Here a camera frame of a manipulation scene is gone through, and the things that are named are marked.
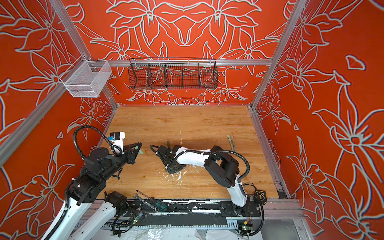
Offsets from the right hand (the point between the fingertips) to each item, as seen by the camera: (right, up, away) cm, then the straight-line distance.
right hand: (171, 169), depth 87 cm
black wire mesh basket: (-1, +61, +12) cm, 63 cm away
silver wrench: (-6, -15, -13) cm, 21 cm away
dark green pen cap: (-4, +14, +12) cm, 19 cm away
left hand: (-12, +19, -20) cm, 30 cm away
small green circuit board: (+38, -21, -18) cm, 47 cm away
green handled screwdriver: (-7, -12, -12) cm, 19 cm away
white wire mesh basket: (-55, +56, +6) cm, 79 cm away
